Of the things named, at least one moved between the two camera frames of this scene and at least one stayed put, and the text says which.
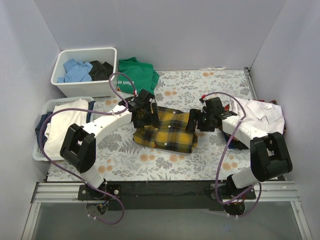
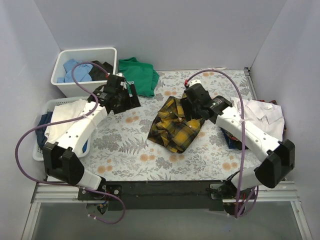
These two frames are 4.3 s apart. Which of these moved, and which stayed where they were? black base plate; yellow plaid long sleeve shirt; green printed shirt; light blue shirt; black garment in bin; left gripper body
Moved: left gripper body; yellow plaid long sleeve shirt
Stayed: green printed shirt; light blue shirt; black base plate; black garment in bin
